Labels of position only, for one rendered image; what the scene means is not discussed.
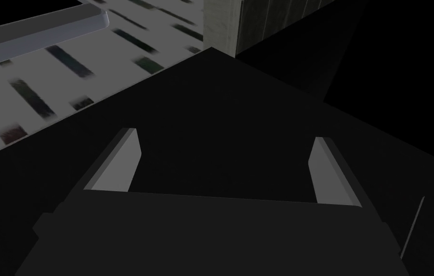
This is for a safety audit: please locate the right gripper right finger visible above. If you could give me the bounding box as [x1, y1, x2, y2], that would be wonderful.
[308, 137, 363, 208]

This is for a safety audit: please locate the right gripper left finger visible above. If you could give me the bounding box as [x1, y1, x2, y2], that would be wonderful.
[83, 128, 142, 193]

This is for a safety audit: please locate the black cabinet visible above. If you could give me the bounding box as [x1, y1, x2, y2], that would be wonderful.
[0, 46, 434, 276]

